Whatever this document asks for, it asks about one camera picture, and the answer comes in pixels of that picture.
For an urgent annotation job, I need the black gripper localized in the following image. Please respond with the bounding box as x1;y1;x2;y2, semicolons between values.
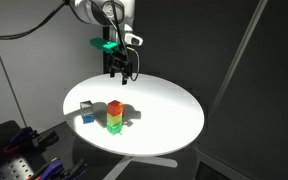
108;51;132;85

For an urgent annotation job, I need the orange block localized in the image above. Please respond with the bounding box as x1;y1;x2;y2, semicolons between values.
107;100;124;116

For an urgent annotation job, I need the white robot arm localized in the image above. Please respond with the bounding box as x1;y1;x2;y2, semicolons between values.
68;0;143;85

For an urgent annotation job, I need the gray block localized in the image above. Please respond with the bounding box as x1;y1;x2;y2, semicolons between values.
80;101;93;116

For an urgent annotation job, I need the light green block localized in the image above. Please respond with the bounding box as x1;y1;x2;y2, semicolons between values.
107;114;122;126

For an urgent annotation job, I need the blue block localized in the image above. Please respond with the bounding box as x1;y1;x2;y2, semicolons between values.
82;113;95;124

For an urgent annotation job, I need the dark green block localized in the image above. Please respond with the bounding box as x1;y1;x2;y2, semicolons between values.
106;123;122;135

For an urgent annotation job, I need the round white table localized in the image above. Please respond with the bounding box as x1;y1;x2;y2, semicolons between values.
62;72;205;180

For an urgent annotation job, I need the purple clamp far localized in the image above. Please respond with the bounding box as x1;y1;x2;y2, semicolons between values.
3;127;59;155

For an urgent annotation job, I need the purple clamp near table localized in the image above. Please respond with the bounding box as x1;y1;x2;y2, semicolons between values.
27;157;88;180

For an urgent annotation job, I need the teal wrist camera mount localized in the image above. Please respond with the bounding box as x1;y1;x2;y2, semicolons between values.
90;38;119;54

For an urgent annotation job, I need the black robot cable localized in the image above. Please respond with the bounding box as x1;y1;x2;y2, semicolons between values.
0;0;140;82

